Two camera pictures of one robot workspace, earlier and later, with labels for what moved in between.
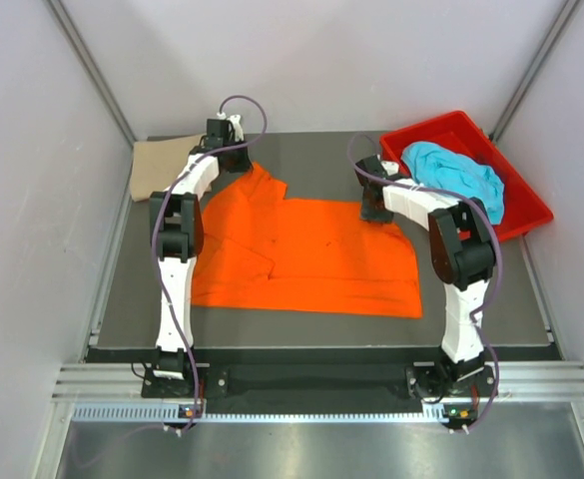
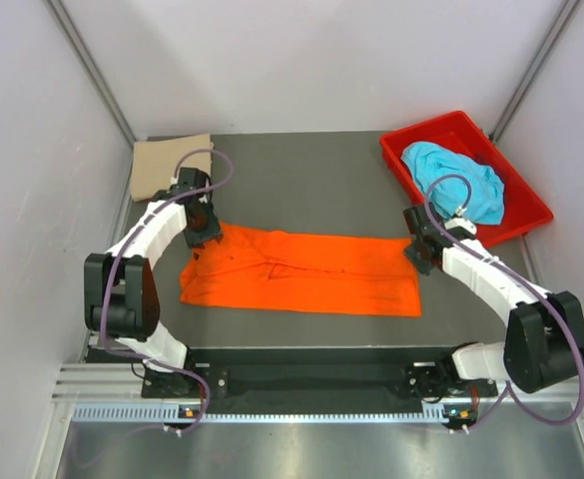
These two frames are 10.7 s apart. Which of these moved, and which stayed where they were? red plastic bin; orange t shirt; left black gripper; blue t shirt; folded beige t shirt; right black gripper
Moved: right black gripper; left black gripper; orange t shirt
Stayed: folded beige t shirt; red plastic bin; blue t shirt
